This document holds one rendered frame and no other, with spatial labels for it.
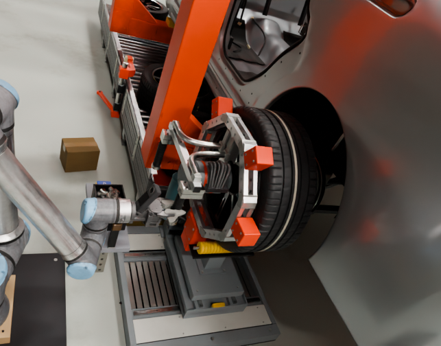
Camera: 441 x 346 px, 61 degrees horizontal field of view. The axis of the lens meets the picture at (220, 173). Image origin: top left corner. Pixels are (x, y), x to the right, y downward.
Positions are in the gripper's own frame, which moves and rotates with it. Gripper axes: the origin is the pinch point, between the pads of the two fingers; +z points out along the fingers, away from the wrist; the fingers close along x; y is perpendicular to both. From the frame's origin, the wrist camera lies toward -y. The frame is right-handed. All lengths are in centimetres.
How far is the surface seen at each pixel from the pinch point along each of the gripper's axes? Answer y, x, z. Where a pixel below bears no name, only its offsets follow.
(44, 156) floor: 83, -130, -46
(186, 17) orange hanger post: -53, -63, 3
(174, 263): 66, -22, 21
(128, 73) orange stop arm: 34, -182, 11
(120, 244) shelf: 37.9, -13.5, -15.3
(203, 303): 66, 5, 30
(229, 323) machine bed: 75, 12, 47
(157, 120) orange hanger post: 0, -62, 3
